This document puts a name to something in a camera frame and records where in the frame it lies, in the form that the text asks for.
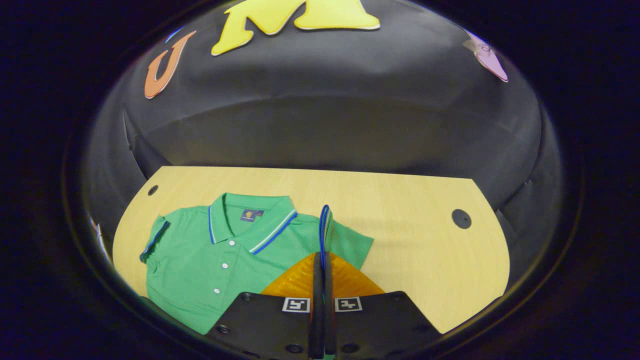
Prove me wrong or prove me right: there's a green T-shirt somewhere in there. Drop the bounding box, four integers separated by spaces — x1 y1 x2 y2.
139 192 375 336

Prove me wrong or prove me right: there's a black backdrop cloth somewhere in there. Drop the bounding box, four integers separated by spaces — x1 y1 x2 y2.
82 0 566 301

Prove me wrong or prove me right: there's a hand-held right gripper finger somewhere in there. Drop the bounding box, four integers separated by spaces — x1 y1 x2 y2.
324 252 443 360
205 252 323 360

